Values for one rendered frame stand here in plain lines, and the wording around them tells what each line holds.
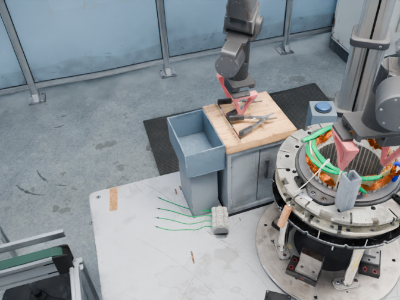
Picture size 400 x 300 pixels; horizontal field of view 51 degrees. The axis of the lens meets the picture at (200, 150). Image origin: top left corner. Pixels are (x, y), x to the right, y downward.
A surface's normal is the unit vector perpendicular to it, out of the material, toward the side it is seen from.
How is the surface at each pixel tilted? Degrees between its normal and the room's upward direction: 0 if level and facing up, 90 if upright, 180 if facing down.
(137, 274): 0
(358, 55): 90
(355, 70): 90
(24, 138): 0
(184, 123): 90
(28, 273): 90
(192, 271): 0
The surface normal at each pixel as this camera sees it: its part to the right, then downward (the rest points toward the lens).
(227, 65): -0.35, 0.65
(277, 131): -0.04, -0.73
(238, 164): 0.33, 0.63
